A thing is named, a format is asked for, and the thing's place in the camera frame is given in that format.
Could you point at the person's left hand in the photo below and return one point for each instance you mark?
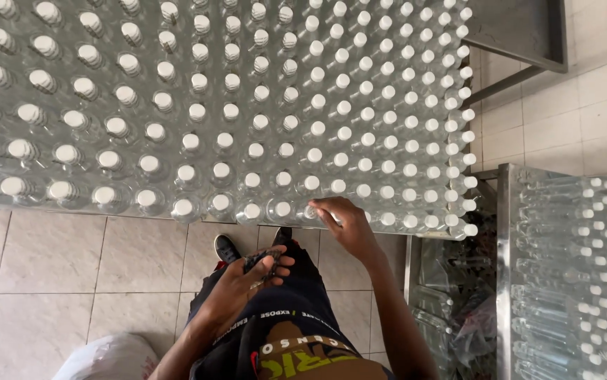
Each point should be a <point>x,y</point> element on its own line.
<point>235,290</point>

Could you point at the person's right hand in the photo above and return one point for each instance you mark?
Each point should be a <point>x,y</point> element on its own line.
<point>353,227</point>

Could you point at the person's right fingers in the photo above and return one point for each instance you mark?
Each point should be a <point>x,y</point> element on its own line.
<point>327,207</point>

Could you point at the single clear plastic bottle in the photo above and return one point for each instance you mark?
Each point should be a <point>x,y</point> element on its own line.
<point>310,212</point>

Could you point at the bundle of dark seal bands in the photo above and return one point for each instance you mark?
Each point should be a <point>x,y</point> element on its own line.
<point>261,262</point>

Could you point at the black sneaker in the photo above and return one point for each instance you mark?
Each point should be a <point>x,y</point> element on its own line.
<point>226,248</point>
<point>283,236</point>

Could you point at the dark trousers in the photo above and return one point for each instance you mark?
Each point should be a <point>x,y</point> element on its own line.
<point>303,274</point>

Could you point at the steel work table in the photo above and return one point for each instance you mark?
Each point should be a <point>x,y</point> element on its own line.
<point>407,264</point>

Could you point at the dark printed t-shirt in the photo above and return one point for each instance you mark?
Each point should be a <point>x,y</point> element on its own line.
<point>293,343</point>

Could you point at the heap of clear plastic bags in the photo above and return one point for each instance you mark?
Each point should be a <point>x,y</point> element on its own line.
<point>451,316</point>

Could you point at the rows of white-capped clear bottles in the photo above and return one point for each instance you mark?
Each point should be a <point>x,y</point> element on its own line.
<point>198,95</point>

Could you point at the steel tray table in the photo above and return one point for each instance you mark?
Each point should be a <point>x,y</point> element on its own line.
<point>504,264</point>

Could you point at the pile of lying clear bottles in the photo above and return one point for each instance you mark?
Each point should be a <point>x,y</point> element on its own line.
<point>578,274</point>

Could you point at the grey metal table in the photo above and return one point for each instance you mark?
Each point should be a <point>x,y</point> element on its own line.
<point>525,31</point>

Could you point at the white plastic bag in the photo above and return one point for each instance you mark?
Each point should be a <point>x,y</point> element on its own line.
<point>108,359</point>

